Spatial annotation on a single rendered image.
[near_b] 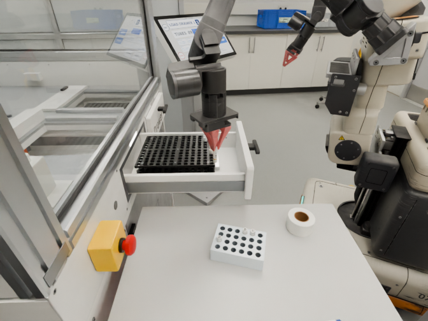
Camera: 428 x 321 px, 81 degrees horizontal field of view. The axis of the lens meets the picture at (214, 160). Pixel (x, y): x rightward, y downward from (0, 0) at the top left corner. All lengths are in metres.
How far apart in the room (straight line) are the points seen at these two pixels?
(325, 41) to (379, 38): 3.29
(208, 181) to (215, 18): 0.39
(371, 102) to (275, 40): 2.85
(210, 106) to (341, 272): 0.48
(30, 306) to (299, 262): 0.52
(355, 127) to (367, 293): 0.70
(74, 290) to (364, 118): 1.10
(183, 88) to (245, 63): 3.35
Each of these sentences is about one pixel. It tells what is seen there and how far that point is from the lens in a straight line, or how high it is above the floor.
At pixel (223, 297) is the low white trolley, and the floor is 0.76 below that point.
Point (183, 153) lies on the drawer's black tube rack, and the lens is 0.75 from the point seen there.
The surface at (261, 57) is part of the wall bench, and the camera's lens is 3.91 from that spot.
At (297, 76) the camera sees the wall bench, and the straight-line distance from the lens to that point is 4.18.
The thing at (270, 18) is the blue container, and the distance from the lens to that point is 4.01.
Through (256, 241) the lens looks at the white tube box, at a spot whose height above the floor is 0.80.
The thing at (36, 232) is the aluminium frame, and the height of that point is 1.04.
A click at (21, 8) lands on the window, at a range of 0.45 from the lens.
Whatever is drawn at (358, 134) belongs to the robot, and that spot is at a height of 0.81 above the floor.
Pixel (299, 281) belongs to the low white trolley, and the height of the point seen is 0.76.
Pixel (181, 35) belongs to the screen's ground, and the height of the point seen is 1.10.
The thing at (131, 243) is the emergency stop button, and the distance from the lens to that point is 0.53.
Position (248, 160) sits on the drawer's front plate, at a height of 0.93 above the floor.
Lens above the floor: 1.29
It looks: 33 degrees down
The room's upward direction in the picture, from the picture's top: straight up
